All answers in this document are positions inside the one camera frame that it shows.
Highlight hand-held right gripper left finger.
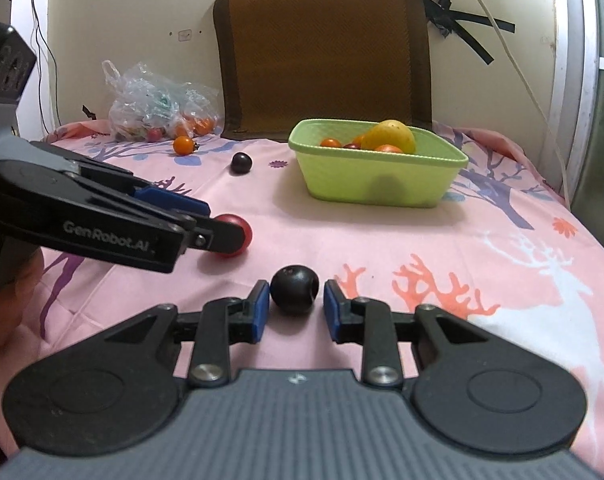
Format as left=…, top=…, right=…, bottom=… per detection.
left=104, top=280, right=271, bottom=388

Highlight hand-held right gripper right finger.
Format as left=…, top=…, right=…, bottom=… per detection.
left=323, top=280, right=487, bottom=388

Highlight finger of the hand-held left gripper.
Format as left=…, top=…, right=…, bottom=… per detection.
left=183, top=216, right=246, bottom=255
left=131, top=185, right=211, bottom=218

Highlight red plum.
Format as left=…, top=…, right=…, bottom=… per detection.
left=213, top=213, right=253, bottom=259

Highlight green plastic basin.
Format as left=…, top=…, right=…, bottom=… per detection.
left=288, top=118, right=470, bottom=209

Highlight large yellow lemon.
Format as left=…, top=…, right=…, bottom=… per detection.
left=361, top=119, right=417, bottom=155

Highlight person's left hand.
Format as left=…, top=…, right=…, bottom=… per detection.
left=0, top=247, right=45, bottom=356

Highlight clear plastic bag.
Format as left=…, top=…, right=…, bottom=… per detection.
left=101, top=60, right=221, bottom=143

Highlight brown woven seat cushion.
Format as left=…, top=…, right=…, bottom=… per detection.
left=213, top=0, right=434, bottom=142

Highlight crossed black tape strips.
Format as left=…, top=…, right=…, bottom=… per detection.
left=422, top=0, right=516, bottom=66

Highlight white framed glass door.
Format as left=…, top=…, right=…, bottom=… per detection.
left=549, top=0, right=604, bottom=216

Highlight thin black cable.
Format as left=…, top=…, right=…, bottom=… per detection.
left=27, top=0, right=63, bottom=128

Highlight white power cable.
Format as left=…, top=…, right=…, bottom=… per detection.
left=462, top=0, right=572, bottom=201

